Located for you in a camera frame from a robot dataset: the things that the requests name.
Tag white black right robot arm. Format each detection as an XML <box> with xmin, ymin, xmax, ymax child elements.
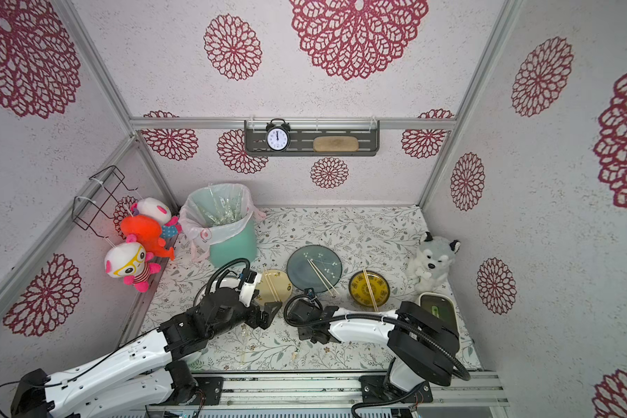
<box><xmin>284</xmin><ymin>294</ymin><xmax>471</xmax><ymax>417</ymax></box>

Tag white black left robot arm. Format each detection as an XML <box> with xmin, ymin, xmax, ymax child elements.
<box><xmin>8</xmin><ymin>258</ymin><xmax>282</xmax><ymax>417</ymax></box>

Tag small pale yellow plate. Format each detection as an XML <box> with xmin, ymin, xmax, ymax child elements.
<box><xmin>255</xmin><ymin>269</ymin><xmax>293</xmax><ymax>306</ymax></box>

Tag dark green glass plate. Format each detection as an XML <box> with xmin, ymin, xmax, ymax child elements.
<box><xmin>286</xmin><ymin>245</ymin><xmax>343</xmax><ymax>296</ymax></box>

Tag yellow black patterned plate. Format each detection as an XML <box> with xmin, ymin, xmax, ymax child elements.
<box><xmin>348</xmin><ymin>269</ymin><xmax>391</xmax><ymax>310</ymax></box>

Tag green trash bin with bag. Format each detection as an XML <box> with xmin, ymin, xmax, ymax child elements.
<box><xmin>179</xmin><ymin>183</ymin><xmax>266</xmax><ymax>268</ymax></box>

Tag white plush with yellow glasses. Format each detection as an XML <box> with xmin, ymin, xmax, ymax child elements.
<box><xmin>104</xmin><ymin>234</ymin><xmax>161</xmax><ymax>293</ymax></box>

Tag red plush toy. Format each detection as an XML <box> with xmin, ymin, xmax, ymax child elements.
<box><xmin>119</xmin><ymin>215</ymin><xmax>175</xmax><ymax>261</ymax></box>

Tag grey husky plush toy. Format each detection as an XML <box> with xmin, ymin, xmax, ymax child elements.
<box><xmin>406</xmin><ymin>231</ymin><xmax>462</xmax><ymax>293</ymax></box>

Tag white green rectangular tray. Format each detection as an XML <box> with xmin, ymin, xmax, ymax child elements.
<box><xmin>418</xmin><ymin>292</ymin><xmax>460</xmax><ymax>334</ymax></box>

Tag wooden brush on shelf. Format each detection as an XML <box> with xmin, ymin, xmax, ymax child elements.
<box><xmin>313</xmin><ymin>136</ymin><xmax>360</xmax><ymax>153</ymax></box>

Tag black alarm clock on shelf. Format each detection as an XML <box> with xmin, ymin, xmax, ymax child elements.
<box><xmin>266</xmin><ymin>118</ymin><xmax>291</xmax><ymax>152</ymax></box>

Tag white wrist camera on left gripper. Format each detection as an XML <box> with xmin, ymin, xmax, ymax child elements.
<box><xmin>237</xmin><ymin>268</ymin><xmax>261</xmax><ymax>308</ymax></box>

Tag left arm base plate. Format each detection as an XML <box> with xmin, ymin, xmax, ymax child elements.
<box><xmin>155</xmin><ymin>376</ymin><xmax>225</xmax><ymax>407</ymax></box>

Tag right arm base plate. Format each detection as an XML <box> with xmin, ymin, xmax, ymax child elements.
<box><xmin>359</xmin><ymin>374</ymin><xmax>434</xmax><ymax>406</ymax></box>

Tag black wire wall basket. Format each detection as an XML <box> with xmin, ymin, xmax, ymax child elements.
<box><xmin>71</xmin><ymin>165</ymin><xmax>139</xmax><ymax>237</ymax></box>

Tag grey wall shelf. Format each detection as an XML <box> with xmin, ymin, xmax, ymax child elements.
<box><xmin>244</xmin><ymin>120</ymin><xmax>381</xmax><ymax>157</ymax></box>

